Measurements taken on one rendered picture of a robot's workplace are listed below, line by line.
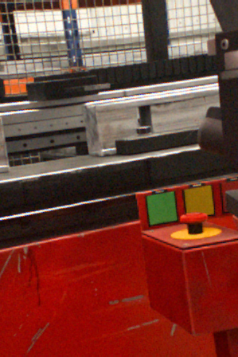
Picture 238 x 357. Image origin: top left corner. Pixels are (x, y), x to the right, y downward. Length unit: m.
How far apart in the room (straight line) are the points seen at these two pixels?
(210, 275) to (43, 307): 0.35
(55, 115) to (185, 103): 0.30
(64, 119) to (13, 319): 0.54
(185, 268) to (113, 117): 0.49
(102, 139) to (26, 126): 0.26
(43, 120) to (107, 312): 0.50
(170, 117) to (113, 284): 0.36
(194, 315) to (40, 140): 0.73
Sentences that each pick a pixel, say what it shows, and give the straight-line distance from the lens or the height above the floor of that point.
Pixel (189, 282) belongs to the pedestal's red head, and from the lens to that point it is 1.15.
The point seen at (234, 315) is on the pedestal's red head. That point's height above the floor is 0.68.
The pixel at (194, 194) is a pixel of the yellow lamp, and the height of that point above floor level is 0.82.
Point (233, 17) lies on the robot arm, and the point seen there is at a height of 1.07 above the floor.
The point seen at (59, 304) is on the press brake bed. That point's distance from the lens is 1.42.
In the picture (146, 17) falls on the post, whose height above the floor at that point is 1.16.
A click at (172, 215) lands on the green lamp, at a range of 1.30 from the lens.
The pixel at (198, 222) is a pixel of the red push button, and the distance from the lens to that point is 1.20.
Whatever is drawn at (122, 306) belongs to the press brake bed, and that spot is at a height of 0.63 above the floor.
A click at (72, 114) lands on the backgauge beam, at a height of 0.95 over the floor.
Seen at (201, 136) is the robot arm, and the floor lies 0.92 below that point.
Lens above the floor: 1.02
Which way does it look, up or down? 7 degrees down
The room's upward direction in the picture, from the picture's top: 7 degrees counter-clockwise
